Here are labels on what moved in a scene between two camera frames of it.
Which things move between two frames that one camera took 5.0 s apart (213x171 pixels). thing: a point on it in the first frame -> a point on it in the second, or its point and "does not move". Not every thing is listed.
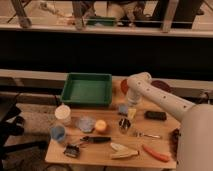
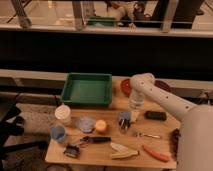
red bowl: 124,86 does not move
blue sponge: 123,108 -> 124,115
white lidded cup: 62,111 does not move
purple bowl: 162,85 does not move
